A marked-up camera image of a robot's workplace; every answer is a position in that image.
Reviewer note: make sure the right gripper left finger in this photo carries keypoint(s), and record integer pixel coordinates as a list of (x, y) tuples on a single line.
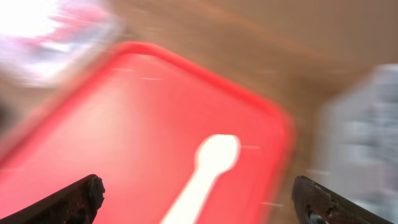
[(77, 203)]

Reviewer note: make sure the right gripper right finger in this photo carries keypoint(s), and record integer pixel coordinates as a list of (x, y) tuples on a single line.
[(314, 203)]

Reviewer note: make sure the white plastic spoon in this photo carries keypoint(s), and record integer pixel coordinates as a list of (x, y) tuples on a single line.
[(216, 155)]

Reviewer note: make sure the red serving tray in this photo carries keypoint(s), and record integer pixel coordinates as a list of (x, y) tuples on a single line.
[(137, 123)]

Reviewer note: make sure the clear plastic bin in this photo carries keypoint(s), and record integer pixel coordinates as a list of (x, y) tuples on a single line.
[(44, 42)]

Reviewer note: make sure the grey dishwasher rack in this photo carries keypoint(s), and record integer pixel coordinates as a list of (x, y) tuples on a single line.
[(356, 143)]

